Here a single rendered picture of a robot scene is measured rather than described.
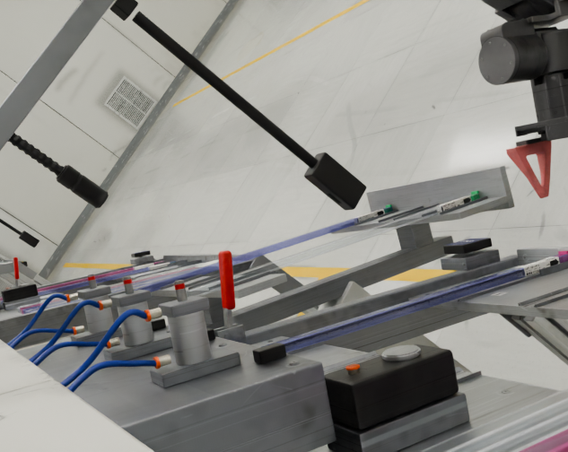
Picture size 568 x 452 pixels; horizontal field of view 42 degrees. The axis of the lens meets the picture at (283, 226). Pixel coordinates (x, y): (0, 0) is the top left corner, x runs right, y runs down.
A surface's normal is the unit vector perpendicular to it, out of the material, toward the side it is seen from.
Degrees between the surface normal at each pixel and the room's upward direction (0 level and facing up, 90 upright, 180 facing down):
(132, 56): 90
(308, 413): 90
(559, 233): 0
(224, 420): 90
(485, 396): 45
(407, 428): 90
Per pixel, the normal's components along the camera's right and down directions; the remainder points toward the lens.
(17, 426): -0.18, -0.98
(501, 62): -0.84, 0.20
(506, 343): -0.73, -0.57
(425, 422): 0.47, -0.04
